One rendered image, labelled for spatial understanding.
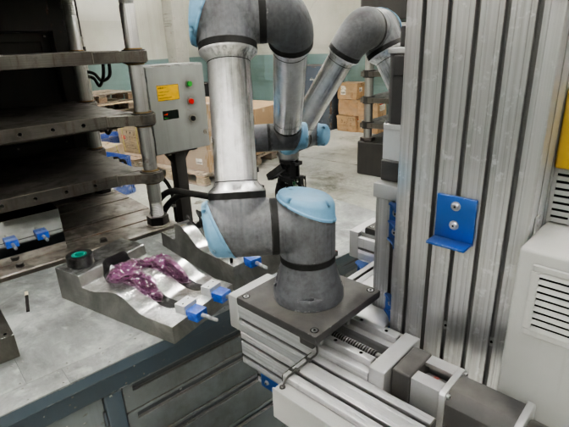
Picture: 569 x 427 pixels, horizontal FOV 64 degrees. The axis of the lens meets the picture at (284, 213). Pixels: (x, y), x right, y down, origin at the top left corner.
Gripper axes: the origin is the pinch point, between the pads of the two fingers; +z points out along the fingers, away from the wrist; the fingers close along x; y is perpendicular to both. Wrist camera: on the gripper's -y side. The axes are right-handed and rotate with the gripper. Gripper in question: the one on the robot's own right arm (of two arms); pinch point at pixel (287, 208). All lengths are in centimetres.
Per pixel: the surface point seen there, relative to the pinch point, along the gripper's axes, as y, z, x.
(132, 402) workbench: 15, 35, -74
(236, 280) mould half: 14.2, 11.5, -35.1
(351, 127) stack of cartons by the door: -403, 86, 507
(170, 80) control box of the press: -73, -46, -4
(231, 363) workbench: 14, 42, -40
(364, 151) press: -215, 66, 311
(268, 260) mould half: 14.3, 9.1, -21.5
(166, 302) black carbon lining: 12, 10, -59
